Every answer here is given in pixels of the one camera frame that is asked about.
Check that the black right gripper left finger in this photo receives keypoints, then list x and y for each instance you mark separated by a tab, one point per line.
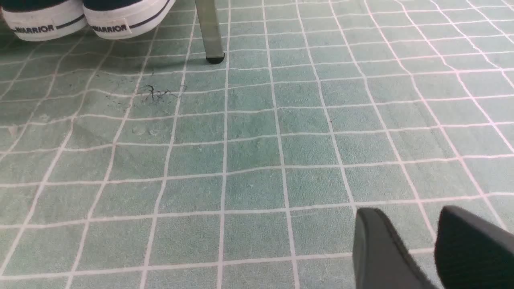
380	258

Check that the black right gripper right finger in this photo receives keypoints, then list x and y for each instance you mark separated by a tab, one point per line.
472	253

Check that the navy slip-on shoe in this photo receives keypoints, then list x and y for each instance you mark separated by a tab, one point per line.
43	20
124	19

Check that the metal shoe rack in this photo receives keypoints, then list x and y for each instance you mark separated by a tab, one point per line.
210	29

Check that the green checkered floor cloth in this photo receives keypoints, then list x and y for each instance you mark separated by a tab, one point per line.
135	164

